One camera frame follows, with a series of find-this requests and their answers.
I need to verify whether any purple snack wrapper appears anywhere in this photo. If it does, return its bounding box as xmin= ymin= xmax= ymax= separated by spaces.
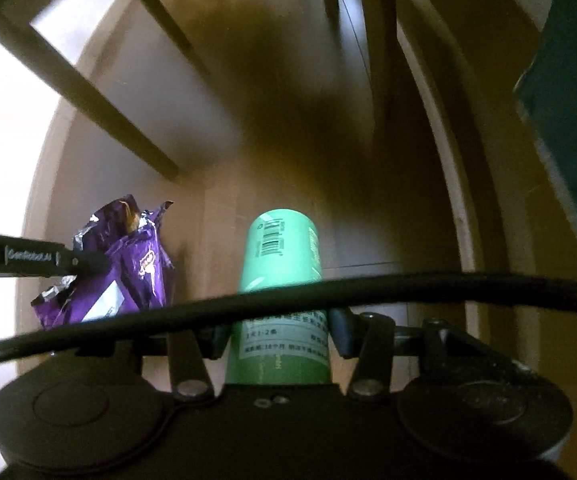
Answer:
xmin=31 ymin=194 xmax=174 ymax=330

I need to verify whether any wooden chair black seat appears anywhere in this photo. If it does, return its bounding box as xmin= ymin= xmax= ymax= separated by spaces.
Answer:
xmin=0 ymin=0 xmax=400 ymax=182

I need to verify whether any black braided cable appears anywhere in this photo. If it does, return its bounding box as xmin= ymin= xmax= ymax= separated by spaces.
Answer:
xmin=0 ymin=270 xmax=577 ymax=371

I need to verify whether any green cylindrical can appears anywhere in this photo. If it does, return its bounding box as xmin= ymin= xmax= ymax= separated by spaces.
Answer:
xmin=226 ymin=209 xmax=331 ymax=386

